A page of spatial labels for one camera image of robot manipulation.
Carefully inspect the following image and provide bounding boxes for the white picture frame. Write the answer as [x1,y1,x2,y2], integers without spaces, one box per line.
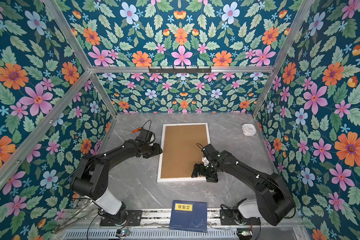
[156,122,211,183]

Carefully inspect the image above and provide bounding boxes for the brown frame backing board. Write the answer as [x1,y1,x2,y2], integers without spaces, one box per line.
[160,124,208,180]

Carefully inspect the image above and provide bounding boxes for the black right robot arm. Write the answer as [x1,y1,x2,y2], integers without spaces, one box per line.
[192,144,296,226]

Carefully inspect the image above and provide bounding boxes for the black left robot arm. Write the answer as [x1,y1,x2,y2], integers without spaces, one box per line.
[70,129,163,216]

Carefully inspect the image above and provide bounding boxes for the white round device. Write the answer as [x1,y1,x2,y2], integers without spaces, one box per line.
[242,123,257,137]

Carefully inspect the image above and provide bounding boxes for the blue booklet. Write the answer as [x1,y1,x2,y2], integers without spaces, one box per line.
[169,200,208,233]

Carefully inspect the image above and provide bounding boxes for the small circuit board right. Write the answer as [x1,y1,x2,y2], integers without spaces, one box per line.
[237,230,253,240]

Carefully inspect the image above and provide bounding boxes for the small circuit board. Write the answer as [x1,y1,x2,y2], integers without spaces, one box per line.
[237,230,253,240]
[116,229,131,238]

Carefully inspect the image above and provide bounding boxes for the small circuit board left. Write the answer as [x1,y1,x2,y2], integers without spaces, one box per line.
[116,229,131,238]

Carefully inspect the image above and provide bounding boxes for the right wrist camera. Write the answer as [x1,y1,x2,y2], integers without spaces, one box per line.
[202,157,210,167]

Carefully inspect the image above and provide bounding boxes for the orange handled screwdriver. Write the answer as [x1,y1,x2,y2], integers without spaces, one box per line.
[123,127,142,136]

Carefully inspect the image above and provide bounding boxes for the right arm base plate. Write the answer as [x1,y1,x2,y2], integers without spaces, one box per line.
[220,207,261,226]

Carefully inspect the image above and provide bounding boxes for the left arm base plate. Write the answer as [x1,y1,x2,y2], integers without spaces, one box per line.
[100,210,143,227]

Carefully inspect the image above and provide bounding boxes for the black hook rail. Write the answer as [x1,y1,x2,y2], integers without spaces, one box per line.
[148,67,212,74]

